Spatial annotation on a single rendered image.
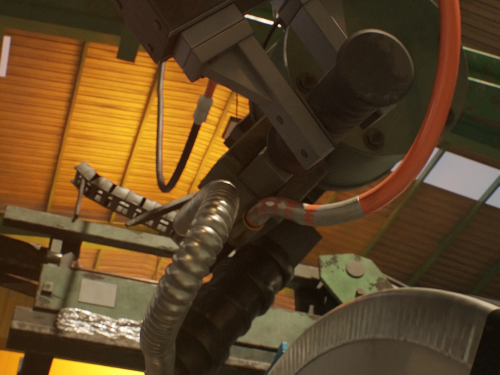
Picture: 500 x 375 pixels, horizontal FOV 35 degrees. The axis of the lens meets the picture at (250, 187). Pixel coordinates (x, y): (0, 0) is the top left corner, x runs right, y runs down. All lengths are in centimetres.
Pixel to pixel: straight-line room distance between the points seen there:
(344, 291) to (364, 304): 107
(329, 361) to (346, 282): 103
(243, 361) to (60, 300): 39
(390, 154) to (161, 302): 24
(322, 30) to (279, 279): 28
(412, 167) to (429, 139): 2
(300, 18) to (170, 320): 20
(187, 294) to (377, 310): 36
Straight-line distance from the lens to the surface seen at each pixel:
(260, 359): 168
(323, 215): 49
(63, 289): 165
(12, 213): 176
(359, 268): 187
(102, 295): 165
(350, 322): 78
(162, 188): 139
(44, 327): 159
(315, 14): 48
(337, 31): 48
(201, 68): 45
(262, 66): 45
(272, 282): 68
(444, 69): 51
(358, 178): 64
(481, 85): 392
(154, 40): 46
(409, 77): 42
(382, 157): 59
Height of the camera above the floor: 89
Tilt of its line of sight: 41 degrees up
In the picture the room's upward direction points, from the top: straight up
